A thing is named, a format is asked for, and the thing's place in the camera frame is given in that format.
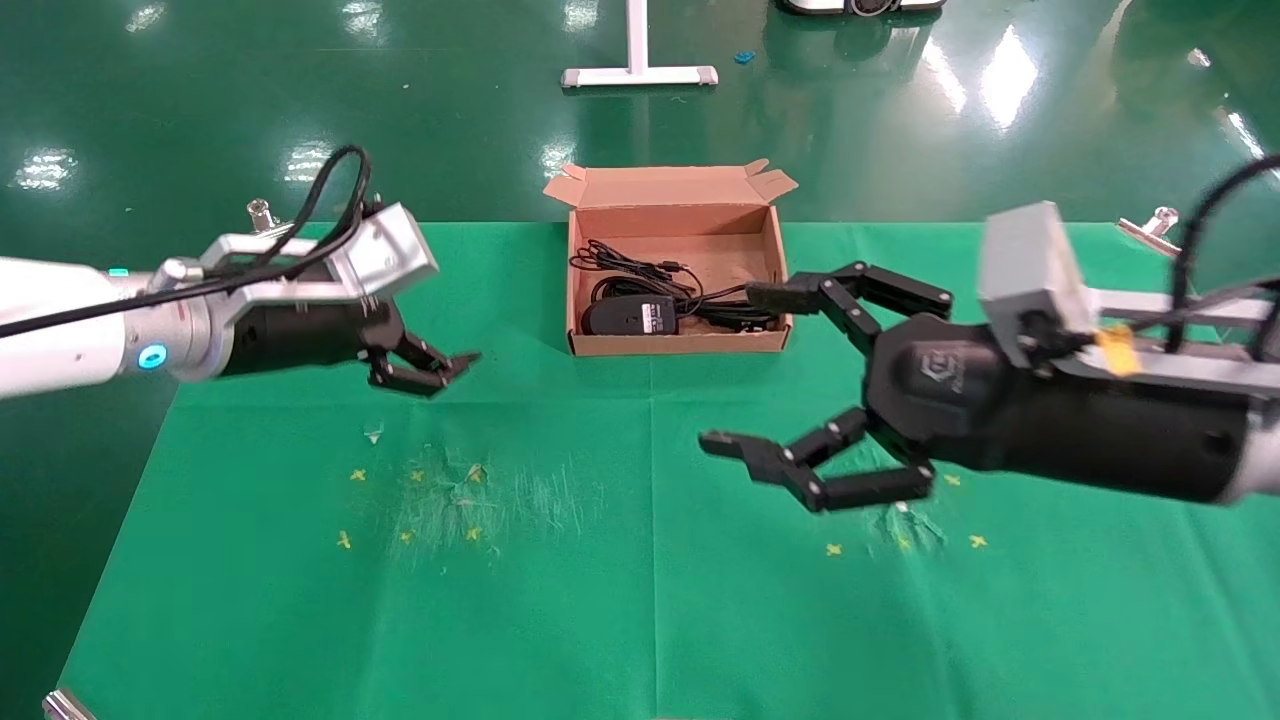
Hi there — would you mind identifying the yellow cable tag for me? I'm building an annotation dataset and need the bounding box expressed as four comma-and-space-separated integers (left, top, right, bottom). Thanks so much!
1094, 321, 1142, 378

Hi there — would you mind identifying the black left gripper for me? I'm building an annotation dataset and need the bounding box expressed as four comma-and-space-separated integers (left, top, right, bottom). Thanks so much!
220, 296, 482, 399

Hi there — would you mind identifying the green tablecloth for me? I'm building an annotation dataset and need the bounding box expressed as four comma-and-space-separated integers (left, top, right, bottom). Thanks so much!
58, 220, 1280, 720

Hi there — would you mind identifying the silver table clamp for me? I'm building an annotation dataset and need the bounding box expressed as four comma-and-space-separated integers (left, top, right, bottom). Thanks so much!
42, 687, 99, 720
1116, 205, 1184, 258

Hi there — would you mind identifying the white T-shaped table leg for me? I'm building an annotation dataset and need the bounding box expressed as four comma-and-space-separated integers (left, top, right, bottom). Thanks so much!
560, 0, 720, 90

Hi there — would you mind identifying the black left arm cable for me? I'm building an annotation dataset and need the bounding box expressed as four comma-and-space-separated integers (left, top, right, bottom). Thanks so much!
0, 145, 374, 339

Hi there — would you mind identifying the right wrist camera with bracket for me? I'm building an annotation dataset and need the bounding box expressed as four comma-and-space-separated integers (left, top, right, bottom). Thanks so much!
977, 200, 1280, 377

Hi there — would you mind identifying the black data cable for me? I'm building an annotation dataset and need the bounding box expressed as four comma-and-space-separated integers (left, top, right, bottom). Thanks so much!
571, 239, 707, 307

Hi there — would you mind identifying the black white robot base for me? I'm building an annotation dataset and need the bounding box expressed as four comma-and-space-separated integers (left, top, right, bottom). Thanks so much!
779, 0, 947, 20

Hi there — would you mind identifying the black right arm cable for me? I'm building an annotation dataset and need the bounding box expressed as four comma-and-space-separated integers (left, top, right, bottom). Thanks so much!
1172, 154, 1280, 362

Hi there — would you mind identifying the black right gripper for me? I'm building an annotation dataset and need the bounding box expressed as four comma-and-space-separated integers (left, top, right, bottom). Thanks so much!
698, 262, 1253, 514

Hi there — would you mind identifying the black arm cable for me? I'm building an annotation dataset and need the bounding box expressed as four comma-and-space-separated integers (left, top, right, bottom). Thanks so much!
0, 145, 374, 339
1172, 154, 1280, 362

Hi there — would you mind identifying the black power cable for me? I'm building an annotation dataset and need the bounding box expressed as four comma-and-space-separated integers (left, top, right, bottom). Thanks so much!
581, 283, 792, 338

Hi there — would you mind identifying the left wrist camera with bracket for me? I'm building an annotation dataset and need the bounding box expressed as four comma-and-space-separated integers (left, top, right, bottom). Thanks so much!
150, 202, 441, 307

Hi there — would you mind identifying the brown cardboard box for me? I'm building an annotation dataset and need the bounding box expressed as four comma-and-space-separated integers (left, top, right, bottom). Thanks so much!
542, 159, 800, 359

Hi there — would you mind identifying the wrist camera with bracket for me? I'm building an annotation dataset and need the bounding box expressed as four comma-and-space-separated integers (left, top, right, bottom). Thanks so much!
977, 200, 1280, 377
150, 202, 441, 307

